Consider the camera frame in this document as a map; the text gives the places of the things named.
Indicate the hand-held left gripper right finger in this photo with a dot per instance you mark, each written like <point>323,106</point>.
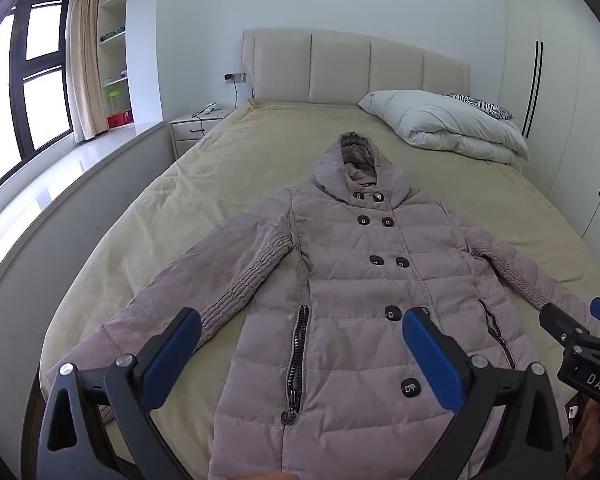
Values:
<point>432,360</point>

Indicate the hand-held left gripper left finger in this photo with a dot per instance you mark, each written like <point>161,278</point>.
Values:
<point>172,355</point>

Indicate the mauve hooded puffer coat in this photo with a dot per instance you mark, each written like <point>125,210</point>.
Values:
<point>360,300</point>

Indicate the bed with beige sheet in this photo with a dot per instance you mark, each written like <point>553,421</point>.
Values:
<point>230,160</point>

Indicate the white window sill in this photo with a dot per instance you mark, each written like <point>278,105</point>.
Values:
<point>70,170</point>

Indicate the white nightstand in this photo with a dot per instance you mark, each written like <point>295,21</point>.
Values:
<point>190,132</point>

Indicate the zebra print pillow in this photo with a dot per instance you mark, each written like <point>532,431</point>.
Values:
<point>485,106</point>

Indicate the white folded duvet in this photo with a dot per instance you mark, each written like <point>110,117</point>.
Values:
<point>445,120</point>

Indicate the white wardrobe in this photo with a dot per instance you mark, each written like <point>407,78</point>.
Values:
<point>555,85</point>

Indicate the red box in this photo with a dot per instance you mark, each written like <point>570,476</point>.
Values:
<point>119,119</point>

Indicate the cream padded headboard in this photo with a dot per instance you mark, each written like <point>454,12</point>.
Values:
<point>340,70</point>

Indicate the white built-in shelf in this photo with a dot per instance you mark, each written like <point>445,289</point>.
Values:
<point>115,55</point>

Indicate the beige curtain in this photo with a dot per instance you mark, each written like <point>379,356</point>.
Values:
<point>85,60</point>

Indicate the green books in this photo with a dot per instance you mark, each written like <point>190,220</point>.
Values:
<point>112,35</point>

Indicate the black framed window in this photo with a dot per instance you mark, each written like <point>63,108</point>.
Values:
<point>17,60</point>

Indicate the wall power socket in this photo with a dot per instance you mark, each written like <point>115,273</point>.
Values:
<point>234,77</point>

